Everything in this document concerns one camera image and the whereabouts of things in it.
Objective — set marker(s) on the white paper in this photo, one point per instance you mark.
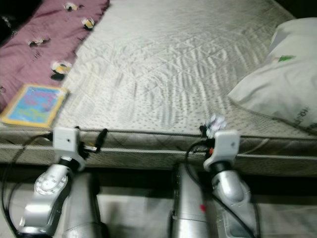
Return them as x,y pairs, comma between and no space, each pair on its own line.
218,124

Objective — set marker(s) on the colourful children's book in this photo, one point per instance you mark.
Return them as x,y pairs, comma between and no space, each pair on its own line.
34,105

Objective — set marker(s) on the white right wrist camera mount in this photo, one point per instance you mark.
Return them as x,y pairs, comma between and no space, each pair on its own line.
225,144

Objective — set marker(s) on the grey quilted mattress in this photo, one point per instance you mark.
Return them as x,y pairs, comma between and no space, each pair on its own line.
158,74

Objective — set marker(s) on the maroon printed blanket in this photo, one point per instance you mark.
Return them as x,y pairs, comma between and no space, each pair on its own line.
29,64

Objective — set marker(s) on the white pillow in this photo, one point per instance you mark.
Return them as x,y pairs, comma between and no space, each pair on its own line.
277,84

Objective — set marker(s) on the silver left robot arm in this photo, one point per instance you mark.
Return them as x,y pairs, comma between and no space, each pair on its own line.
47,193

